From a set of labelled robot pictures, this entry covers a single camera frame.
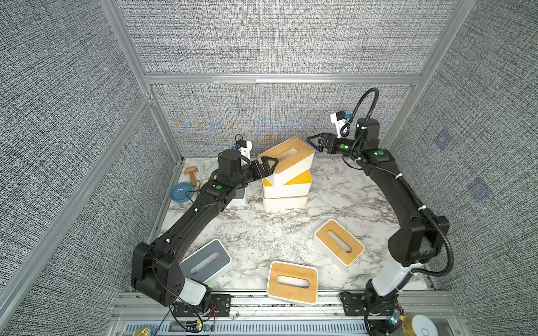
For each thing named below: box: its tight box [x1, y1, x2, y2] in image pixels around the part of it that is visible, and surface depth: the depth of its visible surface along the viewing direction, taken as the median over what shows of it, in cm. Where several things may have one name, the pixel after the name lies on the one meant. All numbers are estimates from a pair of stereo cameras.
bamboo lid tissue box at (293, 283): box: [266, 260, 319, 306], surface depth 76 cm
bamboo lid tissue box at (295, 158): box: [257, 137, 316, 187], surface depth 86 cm
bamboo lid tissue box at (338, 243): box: [313, 218, 365, 271], surface depth 86 cm
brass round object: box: [132, 326, 151, 336], surface depth 66 cm
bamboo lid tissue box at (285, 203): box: [262, 193, 309, 213], surface depth 99 cm
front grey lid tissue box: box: [179, 238, 232, 283], surface depth 82 cm
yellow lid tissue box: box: [261, 169, 313, 199], surface depth 89 cm
